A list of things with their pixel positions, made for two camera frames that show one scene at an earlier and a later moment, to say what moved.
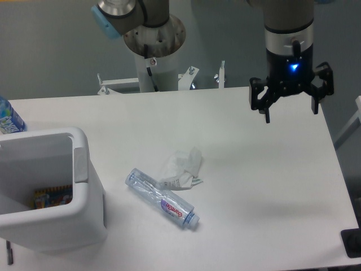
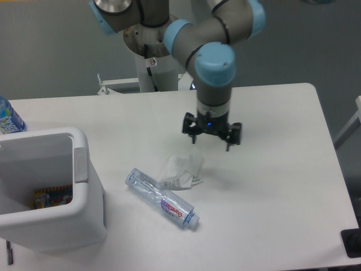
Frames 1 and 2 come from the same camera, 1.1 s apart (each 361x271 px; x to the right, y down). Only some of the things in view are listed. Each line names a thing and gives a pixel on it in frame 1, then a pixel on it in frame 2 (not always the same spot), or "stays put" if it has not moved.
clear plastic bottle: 166,200 stays put
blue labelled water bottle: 10,122 stays put
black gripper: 288,75 to 219,125
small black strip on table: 9,253 stays put
